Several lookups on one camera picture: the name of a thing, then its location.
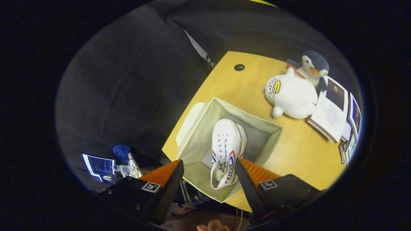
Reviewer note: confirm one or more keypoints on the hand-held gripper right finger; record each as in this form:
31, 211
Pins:
252, 192

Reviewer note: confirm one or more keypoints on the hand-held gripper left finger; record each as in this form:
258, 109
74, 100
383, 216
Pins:
168, 189

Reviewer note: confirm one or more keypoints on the grey fabric storage box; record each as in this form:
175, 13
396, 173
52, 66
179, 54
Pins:
199, 144

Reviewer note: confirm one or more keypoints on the blue cloth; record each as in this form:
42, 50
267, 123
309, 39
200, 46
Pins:
121, 152

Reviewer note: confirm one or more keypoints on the computer monitor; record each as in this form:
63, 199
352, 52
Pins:
98, 166

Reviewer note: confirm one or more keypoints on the dark cover book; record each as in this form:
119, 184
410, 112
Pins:
341, 150

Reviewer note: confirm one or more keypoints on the white duck plush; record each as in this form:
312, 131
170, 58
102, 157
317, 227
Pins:
295, 96

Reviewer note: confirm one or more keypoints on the pale landscape cover book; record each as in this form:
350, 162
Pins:
350, 147

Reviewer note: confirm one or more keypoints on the plain white book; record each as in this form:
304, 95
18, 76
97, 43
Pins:
346, 133

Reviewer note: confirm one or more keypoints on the white book with dark portrait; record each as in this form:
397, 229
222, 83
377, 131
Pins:
330, 112

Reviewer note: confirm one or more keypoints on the blue cover book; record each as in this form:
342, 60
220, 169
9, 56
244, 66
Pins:
355, 114

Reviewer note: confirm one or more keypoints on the blue-grey penguin plush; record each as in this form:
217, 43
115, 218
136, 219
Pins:
316, 62

